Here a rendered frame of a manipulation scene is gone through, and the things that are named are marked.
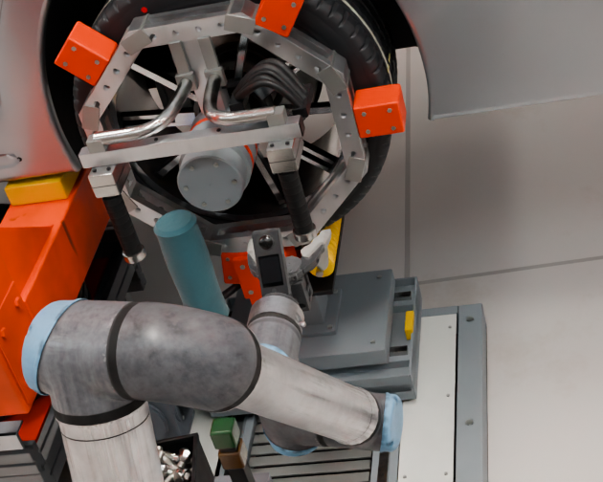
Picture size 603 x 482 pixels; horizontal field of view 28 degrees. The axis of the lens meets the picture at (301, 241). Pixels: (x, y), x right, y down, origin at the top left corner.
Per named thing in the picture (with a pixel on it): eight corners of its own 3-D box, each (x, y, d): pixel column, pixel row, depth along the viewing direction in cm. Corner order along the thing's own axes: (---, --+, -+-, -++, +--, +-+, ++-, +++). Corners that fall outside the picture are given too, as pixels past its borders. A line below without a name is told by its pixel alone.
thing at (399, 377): (423, 302, 306) (415, 272, 300) (417, 402, 277) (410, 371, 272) (235, 322, 317) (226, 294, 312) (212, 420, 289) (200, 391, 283)
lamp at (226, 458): (249, 451, 207) (242, 435, 204) (245, 470, 204) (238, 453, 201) (227, 453, 208) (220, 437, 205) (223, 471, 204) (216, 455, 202)
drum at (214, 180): (270, 150, 245) (252, 91, 237) (255, 210, 229) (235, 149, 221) (205, 160, 249) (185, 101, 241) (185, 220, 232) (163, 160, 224)
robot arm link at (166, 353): (214, 294, 132) (413, 391, 192) (120, 291, 138) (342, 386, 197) (200, 398, 130) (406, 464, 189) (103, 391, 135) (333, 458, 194)
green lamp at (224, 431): (241, 431, 204) (234, 415, 202) (237, 449, 201) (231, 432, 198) (218, 433, 205) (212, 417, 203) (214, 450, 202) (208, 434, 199)
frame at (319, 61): (386, 217, 252) (328, -19, 221) (384, 236, 247) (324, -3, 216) (144, 248, 265) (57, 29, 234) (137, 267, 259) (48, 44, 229)
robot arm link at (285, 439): (325, 465, 191) (306, 409, 184) (261, 459, 196) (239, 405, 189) (345, 422, 198) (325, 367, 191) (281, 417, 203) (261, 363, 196)
